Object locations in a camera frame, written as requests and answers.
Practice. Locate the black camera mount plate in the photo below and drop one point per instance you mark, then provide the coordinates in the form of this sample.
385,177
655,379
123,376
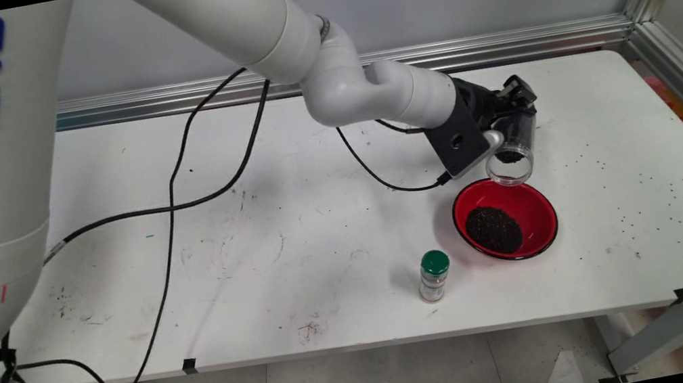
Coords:
461,145

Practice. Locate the clear jar with black grains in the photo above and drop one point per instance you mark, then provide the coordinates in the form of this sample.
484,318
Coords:
514,157

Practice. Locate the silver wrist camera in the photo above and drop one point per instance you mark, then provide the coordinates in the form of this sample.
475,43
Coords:
494,141

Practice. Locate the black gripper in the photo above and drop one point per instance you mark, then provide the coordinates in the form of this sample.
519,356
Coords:
484,104

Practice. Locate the red bowl with black rim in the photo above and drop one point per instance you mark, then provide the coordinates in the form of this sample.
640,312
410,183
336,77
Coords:
540,215

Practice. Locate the horizontal aluminium frame rail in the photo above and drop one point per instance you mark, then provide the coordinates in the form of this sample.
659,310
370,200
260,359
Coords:
497,48

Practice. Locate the pile of black grains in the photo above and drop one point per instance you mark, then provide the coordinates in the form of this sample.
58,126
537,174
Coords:
493,230

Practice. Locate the green-capped spice bottle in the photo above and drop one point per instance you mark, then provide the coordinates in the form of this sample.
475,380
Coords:
435,276

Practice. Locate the black tape marker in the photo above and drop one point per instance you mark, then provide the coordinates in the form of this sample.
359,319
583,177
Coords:
189,365
680,297

